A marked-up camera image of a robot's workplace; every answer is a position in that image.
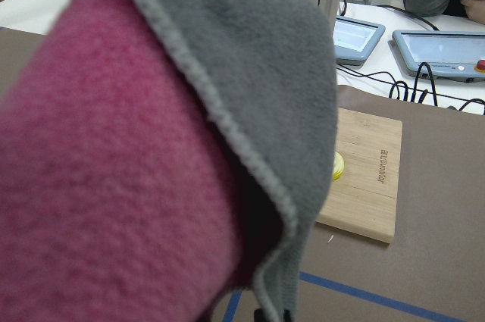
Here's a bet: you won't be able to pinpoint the grey and pink cloth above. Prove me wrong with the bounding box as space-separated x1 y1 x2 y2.
1 0 337 321

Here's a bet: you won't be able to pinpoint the yellow lemon slices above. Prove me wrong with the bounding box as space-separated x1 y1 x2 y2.
333 152 345 181

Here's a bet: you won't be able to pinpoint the bamboo cutting board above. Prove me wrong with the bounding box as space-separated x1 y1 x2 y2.
317 108 402 244

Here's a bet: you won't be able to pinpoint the blue teach pendant tablet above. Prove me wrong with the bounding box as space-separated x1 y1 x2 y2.
333 16 386 66

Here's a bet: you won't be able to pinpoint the black cables on desk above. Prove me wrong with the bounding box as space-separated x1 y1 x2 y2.
335 0 485 113

